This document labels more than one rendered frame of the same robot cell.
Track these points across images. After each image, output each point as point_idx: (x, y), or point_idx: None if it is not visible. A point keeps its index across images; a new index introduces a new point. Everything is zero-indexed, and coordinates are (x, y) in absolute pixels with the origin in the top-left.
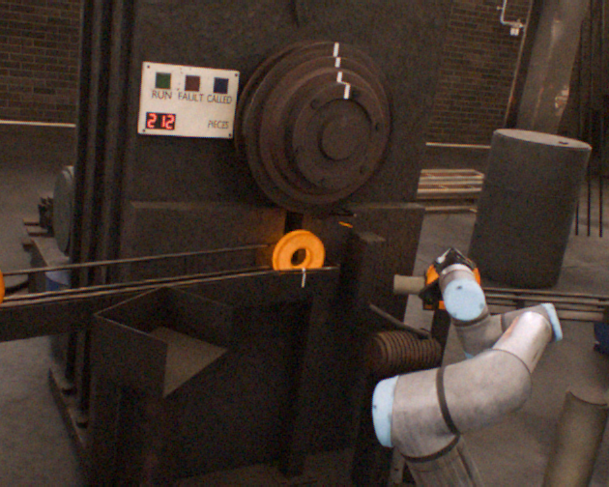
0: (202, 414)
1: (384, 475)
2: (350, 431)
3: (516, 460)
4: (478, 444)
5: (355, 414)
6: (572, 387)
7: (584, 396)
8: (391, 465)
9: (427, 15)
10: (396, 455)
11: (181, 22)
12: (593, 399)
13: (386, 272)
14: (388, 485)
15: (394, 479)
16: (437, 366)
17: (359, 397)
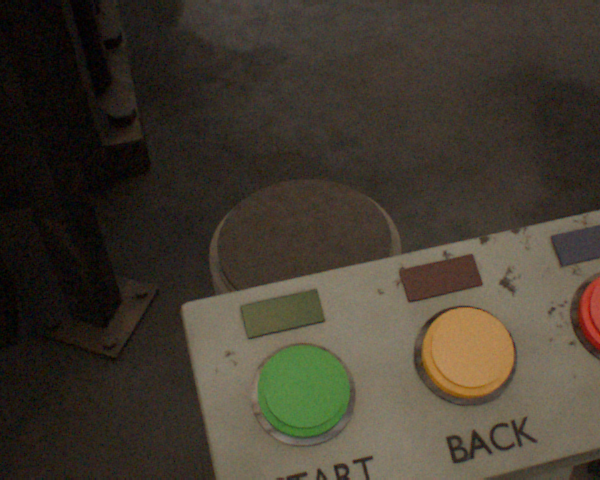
0: None
1: None
2: (3, 177)
3: (443, 242)
4: (369, 189)
5: None
6: (256, 200)
7: (260, 256)
8: None
9: None
10: (123, 230)
11: None
12: (287, 275)
13: None
14: (36, 326)
15: (59, 310)
16: (0, 59)
17: None
